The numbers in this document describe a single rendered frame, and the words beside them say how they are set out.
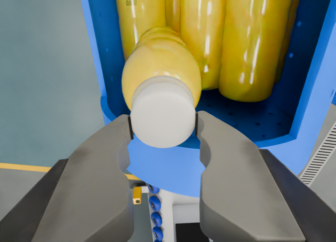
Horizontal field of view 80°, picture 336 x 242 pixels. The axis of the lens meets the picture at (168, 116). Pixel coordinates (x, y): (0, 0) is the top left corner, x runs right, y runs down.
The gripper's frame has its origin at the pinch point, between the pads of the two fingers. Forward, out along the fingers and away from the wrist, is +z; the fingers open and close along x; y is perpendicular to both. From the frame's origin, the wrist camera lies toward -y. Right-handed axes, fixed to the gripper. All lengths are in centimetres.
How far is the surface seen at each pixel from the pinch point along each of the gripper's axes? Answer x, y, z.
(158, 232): -4, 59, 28
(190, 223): 6, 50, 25
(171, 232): 0, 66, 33
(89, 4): -7.5, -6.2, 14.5
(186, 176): 1.8, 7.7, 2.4
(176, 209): 2, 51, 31
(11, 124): -118, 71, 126
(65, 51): -62, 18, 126
